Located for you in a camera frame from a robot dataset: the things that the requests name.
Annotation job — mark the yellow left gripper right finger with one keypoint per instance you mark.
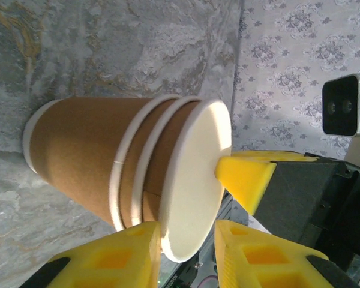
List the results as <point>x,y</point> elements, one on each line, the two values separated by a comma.
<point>258,264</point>

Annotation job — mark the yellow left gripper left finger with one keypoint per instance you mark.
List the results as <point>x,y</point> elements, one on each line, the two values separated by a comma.
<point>114,258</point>

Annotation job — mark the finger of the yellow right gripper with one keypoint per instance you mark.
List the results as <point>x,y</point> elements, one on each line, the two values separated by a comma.
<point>276,156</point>
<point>246,180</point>

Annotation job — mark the brown paper coffee cup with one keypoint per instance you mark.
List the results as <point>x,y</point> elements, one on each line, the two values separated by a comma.
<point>129,186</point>
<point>198,180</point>
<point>78,150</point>

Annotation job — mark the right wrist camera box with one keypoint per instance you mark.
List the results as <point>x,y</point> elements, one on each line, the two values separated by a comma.
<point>339,105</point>

